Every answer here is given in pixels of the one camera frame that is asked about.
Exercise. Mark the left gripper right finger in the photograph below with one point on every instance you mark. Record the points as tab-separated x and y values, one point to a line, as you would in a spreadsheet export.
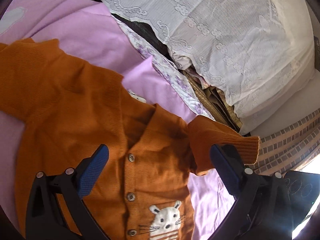
262	207

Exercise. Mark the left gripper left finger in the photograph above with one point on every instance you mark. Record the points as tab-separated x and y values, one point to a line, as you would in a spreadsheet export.
44	218

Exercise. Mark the orange knit cat cardigan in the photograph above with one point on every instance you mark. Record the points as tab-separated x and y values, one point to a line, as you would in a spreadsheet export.
70	108

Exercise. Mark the dark folded clothing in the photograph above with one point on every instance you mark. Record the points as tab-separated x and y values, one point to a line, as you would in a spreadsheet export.
146	32

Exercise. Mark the brick pattern curtain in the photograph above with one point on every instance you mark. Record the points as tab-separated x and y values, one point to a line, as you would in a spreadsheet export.
290	148

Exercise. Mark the brown woven mat stack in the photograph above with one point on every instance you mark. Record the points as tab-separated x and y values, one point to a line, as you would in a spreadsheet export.
214	102

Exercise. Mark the white lace cover cloth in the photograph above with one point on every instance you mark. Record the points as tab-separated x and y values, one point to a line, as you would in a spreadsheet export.
258	52

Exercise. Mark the floral purple white bedding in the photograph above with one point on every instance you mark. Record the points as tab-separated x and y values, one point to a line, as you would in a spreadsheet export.
167	86

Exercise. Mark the pink bed sheet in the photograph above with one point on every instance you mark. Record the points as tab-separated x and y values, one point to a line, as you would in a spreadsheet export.
87	30

